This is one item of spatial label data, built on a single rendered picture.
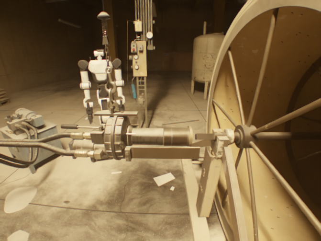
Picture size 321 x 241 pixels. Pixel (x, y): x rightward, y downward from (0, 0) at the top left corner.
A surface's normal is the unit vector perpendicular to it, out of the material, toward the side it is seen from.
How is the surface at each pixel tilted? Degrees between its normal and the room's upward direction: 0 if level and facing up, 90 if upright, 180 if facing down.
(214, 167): 90
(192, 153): 90
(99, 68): 90
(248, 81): 108
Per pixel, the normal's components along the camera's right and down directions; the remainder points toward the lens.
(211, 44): -0.32, 0.37
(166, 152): -0.02, 0.39
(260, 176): -0.01, -0.65
